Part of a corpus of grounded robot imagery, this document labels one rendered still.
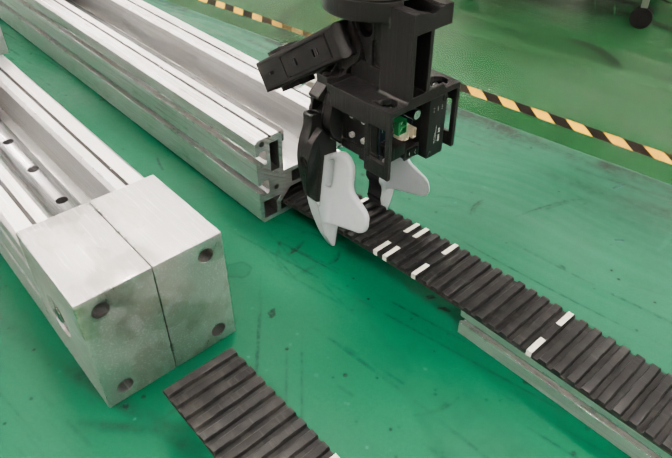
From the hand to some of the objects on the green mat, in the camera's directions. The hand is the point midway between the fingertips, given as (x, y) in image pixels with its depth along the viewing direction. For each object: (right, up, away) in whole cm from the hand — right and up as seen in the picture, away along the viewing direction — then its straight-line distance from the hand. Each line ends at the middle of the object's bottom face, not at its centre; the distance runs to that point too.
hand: (351, 213), depth 54 cm
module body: (-45, +11, +19) cm, 50 cm away
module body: (-31, +19, +29) cm, 46 cm away
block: (-14, -8, -7) cm, 18 cm away
